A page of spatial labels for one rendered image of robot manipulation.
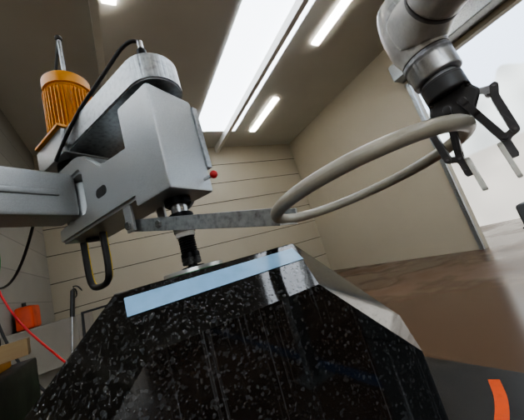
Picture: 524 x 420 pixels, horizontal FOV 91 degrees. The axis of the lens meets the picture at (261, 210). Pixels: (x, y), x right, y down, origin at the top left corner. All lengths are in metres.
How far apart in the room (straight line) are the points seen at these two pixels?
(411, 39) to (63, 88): 1.66
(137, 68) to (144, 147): 0.32
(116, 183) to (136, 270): 4.72
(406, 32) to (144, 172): 0.85
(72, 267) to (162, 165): 5.10
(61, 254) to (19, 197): 4.61
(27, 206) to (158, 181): 0.64
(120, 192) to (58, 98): 0.82
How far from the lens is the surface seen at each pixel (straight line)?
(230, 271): 0.49
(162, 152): 0.97
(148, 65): 1.20
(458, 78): 0.65
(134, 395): 0.41
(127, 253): 5.89
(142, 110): 1.09
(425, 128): 0.51
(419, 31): 0.66
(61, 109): 1.77
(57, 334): 3.67
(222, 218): 0.81
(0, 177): 1.46
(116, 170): 1.21
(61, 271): 5.97
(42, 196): 1.47
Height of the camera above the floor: 0.85
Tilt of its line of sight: 11 degrees up
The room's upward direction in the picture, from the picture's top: 17 degrees counter-clockwise
